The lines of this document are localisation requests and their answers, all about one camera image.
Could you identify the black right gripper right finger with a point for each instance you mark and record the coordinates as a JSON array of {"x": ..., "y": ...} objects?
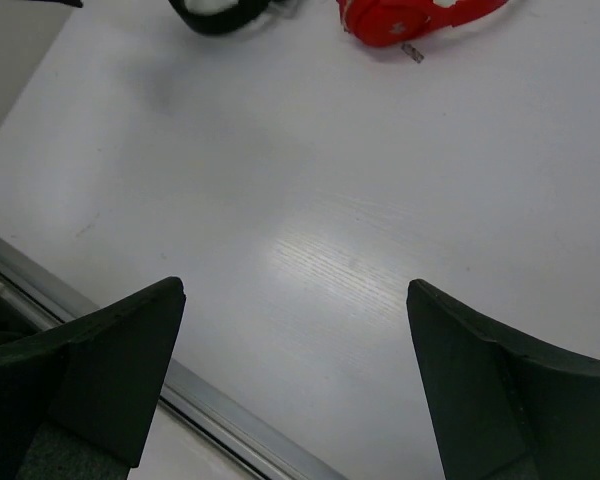
[{"x": 503, "y": 404}]

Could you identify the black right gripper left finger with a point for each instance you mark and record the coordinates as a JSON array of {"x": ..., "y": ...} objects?
[{"x": 77, "y": 400}]

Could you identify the black headphones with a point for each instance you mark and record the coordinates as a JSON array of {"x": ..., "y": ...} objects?
[{"x": 224, "y": 22}]

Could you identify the red headphones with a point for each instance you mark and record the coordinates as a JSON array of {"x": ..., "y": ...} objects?
[{"x": 378, "y": 25}]

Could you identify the aluminium front rail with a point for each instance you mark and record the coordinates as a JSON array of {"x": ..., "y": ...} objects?
[{"x": 255, "y": 446}]

